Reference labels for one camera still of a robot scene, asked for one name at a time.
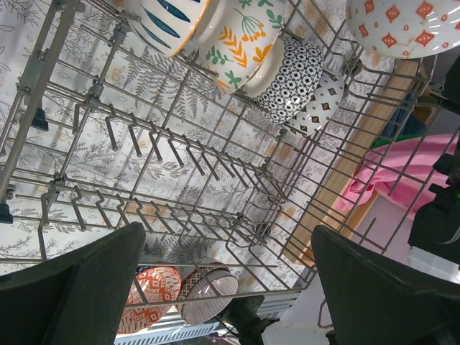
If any orange leaf floral bowl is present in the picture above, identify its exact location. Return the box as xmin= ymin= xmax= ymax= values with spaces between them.
xmin=193 ymin=0 xmax=288 ymax=95

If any orange diamond white bowl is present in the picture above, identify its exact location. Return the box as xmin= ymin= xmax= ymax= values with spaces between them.
xmin=346 ymin=0 xmax=459 ymax=59

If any orange aztec pattern bowl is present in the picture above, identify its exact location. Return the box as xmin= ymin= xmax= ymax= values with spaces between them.
xmin=117 ymin=266 xmax=182 ymax=334

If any grey wire dish rack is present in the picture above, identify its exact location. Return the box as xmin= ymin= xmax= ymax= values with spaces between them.
xmin=1 ymin=1 xmax=459 ymax=328

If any brown diamond dotted bowl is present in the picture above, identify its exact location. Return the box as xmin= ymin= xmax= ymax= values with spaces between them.
xmin=284 ymin=69 xmax=346 ymax=137

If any purple striped bowl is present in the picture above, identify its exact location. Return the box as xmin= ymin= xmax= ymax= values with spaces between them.
xmin=176 ymin=266 xmax=239 ymax=325

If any pink t-shirt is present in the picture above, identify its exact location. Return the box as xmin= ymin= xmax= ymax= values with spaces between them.
xmin=335 ymin=134 xmax=455 ymax=219

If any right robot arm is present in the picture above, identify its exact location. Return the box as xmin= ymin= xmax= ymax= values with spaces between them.
xmin=408 ymin=135 xmax=459 ymax=263

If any wooden tray frame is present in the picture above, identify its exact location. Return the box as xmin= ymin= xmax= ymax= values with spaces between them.
xmin=282 ymin=60 xmax=429 ymax=265

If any aluminium rail frame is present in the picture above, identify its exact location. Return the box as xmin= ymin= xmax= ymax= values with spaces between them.
xmin=114 ymin=292 xmax=300 ymax=344

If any blue stroke white bowl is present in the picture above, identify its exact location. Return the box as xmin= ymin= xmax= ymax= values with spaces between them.
xmin=124 ymin=0 xmax=210 ymax=58

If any navy geometric pattern bowl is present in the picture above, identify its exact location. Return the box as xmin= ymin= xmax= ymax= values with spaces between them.
xmin=244 ymin=35 xmax=324 ymax=124

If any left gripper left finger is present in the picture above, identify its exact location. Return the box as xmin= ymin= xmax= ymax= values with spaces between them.
xmin=1 ymin=222 xmax=146 ymax=344

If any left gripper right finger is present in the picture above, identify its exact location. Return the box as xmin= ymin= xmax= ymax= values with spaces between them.
xmin=310 ymin=225 xmax=459 ymax=344

